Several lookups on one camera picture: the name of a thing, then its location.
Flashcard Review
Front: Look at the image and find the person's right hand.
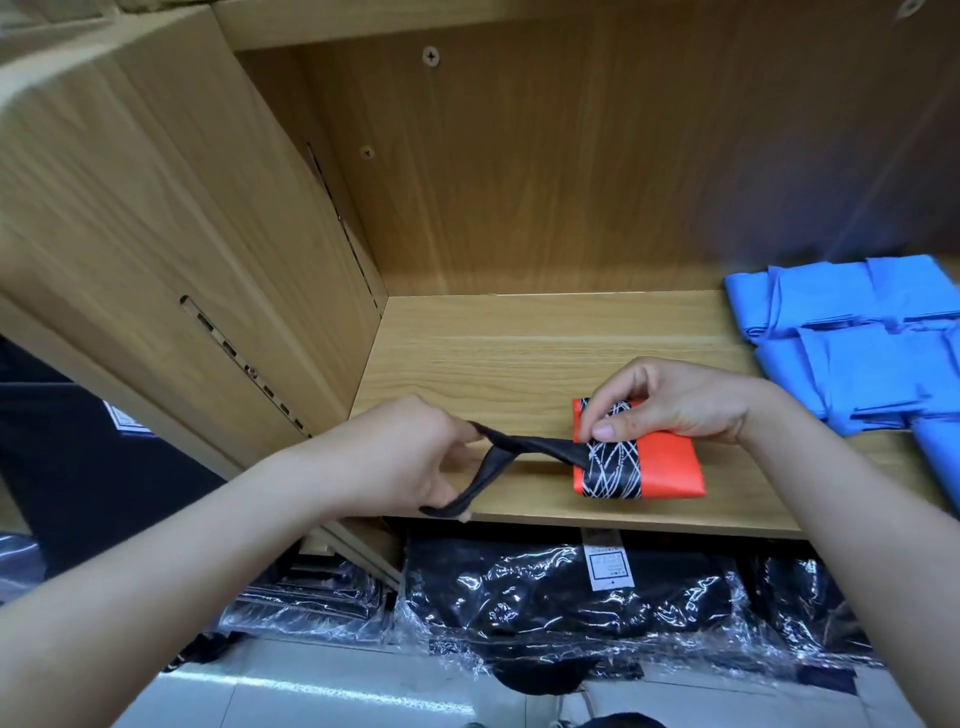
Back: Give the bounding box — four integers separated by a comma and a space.
577, 357, 785, 449

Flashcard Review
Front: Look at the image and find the person's left hand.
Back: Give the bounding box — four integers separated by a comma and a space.
304, 396, 485, 521

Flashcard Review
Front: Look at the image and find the light blue non-woven bag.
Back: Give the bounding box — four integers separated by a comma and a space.
723, 259, 888, 345
906, 411, 960, 513
864, 253, 960, 329
753, 324, 935, 438
900, 322, 960, 420

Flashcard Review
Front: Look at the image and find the wooden shelf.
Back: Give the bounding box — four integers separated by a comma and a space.
0, 0, 960, 590

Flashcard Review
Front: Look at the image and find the person's left forearm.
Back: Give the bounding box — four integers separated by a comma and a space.
0, 442, 339, 728

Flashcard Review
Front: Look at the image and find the person's right forearm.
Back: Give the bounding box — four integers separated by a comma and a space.
738, 387, 960, 728

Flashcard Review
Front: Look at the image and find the dark unwrapped bags group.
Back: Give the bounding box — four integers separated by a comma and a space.
0, 337, 230, 579

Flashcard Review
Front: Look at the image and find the person's right leg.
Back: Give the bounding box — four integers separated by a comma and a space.
577, 712, 671, 728

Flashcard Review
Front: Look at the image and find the beige woven basket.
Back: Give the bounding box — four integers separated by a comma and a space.
0, 0, 227, 26

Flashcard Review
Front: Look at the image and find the black plastic-wrapped bag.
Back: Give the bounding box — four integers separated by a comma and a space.
162, 543, 407, 669
742, 537, 887, 672

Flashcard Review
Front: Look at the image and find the white paper tag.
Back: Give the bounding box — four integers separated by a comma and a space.
582, 528, 639, 594

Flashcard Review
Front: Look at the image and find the black wrapped bag with tag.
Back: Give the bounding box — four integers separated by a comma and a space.
396, 525, 755, 696

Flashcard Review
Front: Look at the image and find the white blue-edged label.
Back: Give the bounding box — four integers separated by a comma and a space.
102, 397, 158, 440

